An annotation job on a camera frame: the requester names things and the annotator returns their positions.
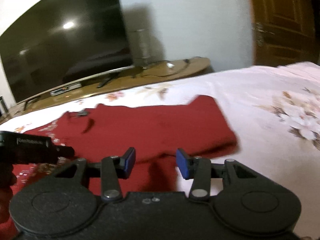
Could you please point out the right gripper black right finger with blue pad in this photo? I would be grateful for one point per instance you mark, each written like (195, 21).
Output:
(202, 170)

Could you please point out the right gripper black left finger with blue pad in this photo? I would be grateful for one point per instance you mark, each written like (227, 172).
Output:
(71, 180)

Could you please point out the red embroidered sweater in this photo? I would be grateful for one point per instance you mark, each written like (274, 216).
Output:
(156, 132)

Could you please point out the silver set-top box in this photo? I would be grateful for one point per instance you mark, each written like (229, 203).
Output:
(65, 89)

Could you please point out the floral white bedsheet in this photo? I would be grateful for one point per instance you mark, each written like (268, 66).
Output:
(274, 113)

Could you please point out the wooden TV stand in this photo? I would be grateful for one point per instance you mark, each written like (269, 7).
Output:
(135, 77)

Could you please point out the small white object on stand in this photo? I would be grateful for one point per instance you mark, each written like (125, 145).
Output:
(170, 65)

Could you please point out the large black television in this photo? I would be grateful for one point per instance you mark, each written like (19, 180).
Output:
(59, 41)

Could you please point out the brown wooden door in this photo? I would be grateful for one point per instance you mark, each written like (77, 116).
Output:
(293, 25)

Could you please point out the metal door handle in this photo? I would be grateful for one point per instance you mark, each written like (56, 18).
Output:
(259, 31)

